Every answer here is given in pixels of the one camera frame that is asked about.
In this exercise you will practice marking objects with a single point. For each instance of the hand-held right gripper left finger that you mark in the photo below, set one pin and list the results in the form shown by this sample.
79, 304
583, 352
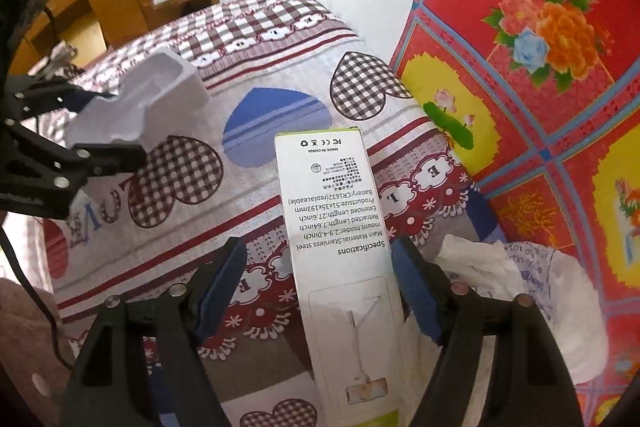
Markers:
225, 287

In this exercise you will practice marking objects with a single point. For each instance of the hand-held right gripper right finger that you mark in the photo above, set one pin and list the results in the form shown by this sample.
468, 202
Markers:
415, 297

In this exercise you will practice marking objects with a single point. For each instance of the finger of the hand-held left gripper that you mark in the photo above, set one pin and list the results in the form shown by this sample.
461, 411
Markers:
82, 101
100, 159

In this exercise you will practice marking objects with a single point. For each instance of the white moulded plastic tray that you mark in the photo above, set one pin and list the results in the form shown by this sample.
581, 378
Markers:
150, 97

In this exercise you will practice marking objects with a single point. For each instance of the white box with green edges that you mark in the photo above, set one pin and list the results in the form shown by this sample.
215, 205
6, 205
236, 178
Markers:
335, 232

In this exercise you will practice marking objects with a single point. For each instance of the metal spring clip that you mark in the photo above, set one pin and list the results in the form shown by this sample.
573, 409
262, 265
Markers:
60, 59

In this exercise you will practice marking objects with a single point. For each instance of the checkered heart print blanket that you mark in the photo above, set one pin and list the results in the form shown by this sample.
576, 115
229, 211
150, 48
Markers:
260, 382

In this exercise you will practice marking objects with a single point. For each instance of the white plastic bag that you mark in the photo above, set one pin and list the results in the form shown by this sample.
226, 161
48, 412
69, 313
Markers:
525, 307

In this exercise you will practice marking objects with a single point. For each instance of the red floral printed cloth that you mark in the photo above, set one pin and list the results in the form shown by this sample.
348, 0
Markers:
550, 107

